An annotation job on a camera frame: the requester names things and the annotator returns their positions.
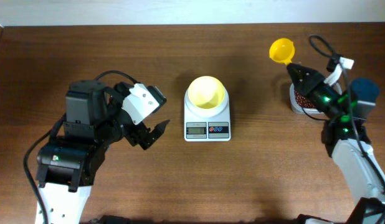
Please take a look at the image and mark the white digital kitchen scale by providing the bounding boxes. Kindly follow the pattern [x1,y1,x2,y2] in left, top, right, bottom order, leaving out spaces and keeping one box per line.
[184,88,231,142]

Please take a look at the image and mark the clear plastic container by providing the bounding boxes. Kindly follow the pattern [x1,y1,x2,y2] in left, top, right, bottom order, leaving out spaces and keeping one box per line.
[289,82,343,115]

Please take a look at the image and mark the yellow measuring scoop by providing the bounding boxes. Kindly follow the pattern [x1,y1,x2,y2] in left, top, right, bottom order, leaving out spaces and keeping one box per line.
[269,38,295,65]

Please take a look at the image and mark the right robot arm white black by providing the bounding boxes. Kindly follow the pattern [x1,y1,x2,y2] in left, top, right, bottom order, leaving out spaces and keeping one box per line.
[287,63,385,223]

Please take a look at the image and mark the red beans in container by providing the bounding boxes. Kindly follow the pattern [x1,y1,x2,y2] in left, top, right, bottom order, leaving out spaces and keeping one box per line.
[294,90,315,109]

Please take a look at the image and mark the yellow plastic bowl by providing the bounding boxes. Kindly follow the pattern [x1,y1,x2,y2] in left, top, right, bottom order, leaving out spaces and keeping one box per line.
[187,76,226,109]

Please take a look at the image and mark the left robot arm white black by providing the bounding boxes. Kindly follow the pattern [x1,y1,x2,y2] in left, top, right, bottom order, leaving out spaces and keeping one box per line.
[36,80,169,223]

